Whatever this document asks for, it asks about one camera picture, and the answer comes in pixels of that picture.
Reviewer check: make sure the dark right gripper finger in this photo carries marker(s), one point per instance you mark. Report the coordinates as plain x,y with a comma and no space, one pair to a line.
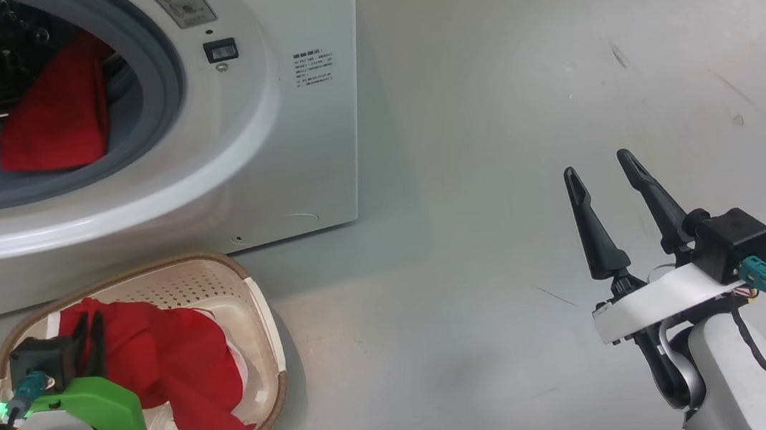
664,212
599,248

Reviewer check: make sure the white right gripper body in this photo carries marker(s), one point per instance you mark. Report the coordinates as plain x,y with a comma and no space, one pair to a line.
652,300

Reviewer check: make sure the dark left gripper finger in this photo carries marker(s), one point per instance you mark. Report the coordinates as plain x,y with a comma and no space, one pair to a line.
82,343
100,348

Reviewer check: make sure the cream perforated basket brown rim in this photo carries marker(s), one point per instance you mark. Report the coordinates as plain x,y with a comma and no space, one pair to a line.
181,281

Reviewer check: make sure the white front-loading washing machine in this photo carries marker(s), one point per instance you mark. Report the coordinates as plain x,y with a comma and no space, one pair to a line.
289,146

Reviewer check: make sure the grey rectangular warning sticker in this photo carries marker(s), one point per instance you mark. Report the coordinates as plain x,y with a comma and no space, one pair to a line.
179,4

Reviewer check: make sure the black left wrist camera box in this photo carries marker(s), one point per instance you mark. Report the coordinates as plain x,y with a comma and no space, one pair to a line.
43,362

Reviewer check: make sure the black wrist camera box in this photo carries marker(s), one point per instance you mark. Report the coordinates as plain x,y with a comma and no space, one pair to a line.
43,362
729,244

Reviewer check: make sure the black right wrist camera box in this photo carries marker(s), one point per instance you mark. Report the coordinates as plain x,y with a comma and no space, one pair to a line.
729,244

